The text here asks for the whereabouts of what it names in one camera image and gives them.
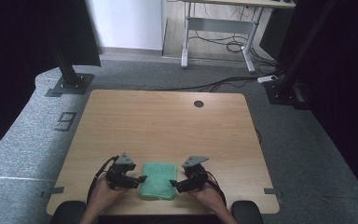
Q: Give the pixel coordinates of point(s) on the green towel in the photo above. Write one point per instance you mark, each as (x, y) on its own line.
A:
(158, 180)

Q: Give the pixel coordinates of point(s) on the white desk frame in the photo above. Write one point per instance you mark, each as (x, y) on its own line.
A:
(223, 26)

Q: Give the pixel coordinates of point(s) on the dark round table grommet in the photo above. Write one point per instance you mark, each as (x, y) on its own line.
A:
(199, 104)

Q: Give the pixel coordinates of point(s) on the black chair armrest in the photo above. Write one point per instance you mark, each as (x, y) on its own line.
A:
(247, 212)
(67, 212)

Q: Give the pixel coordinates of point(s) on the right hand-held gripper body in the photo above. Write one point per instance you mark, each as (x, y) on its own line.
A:
(195, 174)

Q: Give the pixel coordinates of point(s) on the person's left hand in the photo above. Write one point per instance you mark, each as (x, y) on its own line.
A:
(105, 196)

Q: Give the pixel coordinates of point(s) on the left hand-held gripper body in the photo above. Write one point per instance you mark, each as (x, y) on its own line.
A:
(119, 174)

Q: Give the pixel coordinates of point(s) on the dark box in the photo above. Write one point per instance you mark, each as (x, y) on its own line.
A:
(275, 32)

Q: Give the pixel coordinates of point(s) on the black metal stand with base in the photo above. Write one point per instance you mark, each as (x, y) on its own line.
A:
(287, 84)
(70, 77)

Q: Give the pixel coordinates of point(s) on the grey tape strip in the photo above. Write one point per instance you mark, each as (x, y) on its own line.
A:
(52, 191)
(272, 191)

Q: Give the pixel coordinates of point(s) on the person's right hand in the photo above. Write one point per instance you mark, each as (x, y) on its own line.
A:
(207, 197)

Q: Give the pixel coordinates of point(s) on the white power strip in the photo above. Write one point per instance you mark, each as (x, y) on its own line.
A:
(267, 79)

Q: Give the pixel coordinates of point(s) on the black curtain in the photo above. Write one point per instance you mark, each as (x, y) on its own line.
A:
(18, 46)
(341, 77)

